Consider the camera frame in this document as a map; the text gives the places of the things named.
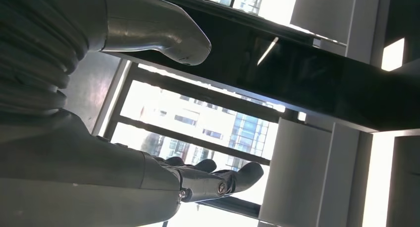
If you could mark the dark window frame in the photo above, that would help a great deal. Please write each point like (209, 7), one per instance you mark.
(197, 92)

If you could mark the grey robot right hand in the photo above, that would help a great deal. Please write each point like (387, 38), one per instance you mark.
(82, 186)

